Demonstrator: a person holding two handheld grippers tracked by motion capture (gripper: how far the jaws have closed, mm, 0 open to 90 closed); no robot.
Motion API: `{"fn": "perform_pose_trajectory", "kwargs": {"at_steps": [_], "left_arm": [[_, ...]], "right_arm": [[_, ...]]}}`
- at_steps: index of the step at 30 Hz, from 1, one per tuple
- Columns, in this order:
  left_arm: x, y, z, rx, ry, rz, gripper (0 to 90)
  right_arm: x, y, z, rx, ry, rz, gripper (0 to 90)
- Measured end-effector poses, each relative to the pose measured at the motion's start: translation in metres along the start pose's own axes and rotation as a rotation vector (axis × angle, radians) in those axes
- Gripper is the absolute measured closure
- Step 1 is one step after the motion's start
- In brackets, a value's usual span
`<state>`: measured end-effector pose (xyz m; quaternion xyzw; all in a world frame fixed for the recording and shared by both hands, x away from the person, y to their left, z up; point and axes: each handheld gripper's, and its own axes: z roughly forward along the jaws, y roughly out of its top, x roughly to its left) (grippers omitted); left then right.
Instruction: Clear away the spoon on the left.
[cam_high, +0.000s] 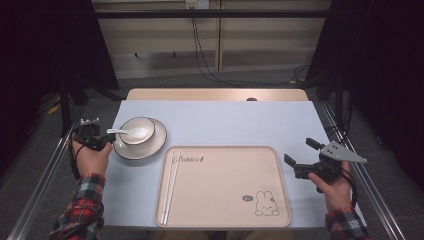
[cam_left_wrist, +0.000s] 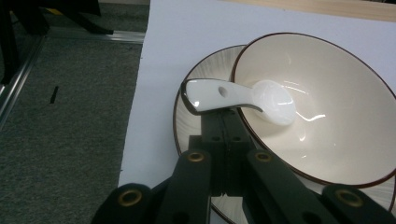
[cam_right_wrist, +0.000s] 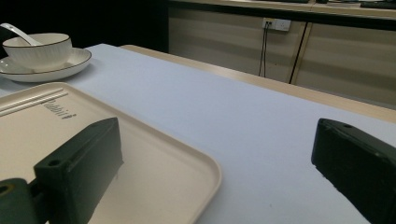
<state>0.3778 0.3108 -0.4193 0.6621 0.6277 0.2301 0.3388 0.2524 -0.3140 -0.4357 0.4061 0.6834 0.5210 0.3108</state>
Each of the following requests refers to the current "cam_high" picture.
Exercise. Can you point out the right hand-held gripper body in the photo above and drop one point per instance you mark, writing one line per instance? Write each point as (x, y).
(340, 152)

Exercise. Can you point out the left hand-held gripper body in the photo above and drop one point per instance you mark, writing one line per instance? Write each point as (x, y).
(88, 131)

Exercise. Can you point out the white ceramic spoon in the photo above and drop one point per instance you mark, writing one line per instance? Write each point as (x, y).
(136, 132)

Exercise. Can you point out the white bowl with black rim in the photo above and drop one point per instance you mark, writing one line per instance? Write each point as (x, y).
(140, 123)

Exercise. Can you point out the white plate with black rim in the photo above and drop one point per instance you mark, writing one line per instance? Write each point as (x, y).
(159, 138)

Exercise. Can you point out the beige tray with rabbit print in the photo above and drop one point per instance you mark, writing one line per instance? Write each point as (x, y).
(226, 186)

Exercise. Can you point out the person's left hand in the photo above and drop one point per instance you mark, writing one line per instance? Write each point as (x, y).
(91, 163)

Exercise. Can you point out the person's right hand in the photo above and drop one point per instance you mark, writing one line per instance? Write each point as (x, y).
(336, 196)

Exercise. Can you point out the black stand pole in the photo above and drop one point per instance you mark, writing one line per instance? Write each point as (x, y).
(65, 106)

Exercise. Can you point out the black table grommet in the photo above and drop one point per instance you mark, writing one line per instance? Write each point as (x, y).
(252, 99)

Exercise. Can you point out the pale blue table mat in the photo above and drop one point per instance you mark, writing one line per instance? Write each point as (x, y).
(216, 123)

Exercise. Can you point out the black curtain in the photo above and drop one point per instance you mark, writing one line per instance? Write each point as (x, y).
(383, 66)
(40, 50)

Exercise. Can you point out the black horizontal bar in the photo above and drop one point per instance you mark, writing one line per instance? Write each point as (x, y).
(200, 14)

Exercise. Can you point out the metal floor rail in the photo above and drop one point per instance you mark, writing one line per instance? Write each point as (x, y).
(376, 200)
(36, 196)

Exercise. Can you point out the wooden wall post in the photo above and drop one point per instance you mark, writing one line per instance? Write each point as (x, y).
(219, 36)

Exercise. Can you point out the white wall socket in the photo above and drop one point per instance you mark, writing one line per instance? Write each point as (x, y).
(196, 4)

